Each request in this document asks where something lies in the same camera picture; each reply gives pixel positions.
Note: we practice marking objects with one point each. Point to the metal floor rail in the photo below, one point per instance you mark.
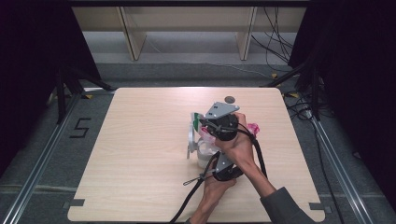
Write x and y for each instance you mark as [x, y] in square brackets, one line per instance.
[339, 168]
[37, 168]

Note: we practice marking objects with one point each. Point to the person's right hand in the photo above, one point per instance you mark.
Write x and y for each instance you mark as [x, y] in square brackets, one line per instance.
[238, 149]

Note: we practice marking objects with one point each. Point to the black tape strip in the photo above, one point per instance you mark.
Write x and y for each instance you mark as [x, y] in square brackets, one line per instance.
[319, 206]

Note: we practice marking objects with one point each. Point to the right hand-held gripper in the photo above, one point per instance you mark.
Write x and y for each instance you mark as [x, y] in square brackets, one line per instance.
[221, 123]

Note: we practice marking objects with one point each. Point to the dark curtain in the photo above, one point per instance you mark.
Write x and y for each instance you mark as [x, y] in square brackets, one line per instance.
[358, 77]
[31, 62]

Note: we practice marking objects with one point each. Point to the dark round table grommet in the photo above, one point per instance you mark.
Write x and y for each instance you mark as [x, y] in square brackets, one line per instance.
[229, 99]

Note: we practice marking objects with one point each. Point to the black metal stand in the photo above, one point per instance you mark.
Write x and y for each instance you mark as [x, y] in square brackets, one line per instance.
[311, 77]
[63, 90]

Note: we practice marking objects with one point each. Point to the black tape floor mark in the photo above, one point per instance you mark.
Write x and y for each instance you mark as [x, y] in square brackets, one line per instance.
[80, 127]

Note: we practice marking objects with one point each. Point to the person's left hand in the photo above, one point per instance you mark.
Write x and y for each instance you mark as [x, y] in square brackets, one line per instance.
[218, 188]

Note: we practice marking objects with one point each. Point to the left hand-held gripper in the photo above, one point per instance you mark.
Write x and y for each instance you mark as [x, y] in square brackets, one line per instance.
[224, 168]

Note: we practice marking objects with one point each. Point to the light wooden shelf unit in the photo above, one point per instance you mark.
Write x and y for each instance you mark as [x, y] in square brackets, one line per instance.
[186, 18]

